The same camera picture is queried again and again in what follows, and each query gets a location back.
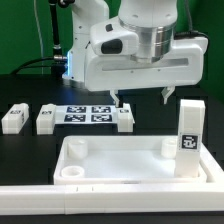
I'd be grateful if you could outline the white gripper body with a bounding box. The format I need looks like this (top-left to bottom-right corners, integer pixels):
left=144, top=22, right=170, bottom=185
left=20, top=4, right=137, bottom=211
left=84, top=37, right=208, bottom=91

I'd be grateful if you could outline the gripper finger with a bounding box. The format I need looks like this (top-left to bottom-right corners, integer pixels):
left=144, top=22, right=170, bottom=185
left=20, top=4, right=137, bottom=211
left=161, top=86, right=175, bottom=103
left=110, top=90, right=122, bottom=108

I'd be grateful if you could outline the white desk top tray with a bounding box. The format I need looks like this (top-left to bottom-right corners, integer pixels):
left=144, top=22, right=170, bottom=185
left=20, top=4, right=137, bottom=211
left=54, top=136, right=207, bottom=185

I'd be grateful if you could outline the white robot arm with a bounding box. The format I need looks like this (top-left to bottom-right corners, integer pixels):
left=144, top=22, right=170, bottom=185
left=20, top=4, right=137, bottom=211
left=63, top=0, right=208, bottom=107

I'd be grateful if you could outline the fiducial marker sheet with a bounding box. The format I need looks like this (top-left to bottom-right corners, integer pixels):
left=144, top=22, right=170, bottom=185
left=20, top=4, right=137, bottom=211
left=55, top=105, right=117, bottom=124

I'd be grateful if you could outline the white L-shaped obstacle fence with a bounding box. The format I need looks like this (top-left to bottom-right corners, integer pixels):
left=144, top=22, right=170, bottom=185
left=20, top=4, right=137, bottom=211
left=0, top=149, right=224, bottom=215

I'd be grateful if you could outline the black cable bundle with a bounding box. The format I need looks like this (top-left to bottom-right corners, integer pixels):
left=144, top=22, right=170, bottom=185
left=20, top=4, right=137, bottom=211
left=9, top=0, right=69, bottom=76

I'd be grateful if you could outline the white hanging cable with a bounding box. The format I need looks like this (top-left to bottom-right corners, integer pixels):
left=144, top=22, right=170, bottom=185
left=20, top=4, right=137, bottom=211
left=33, top=0, right=45, bottom=75

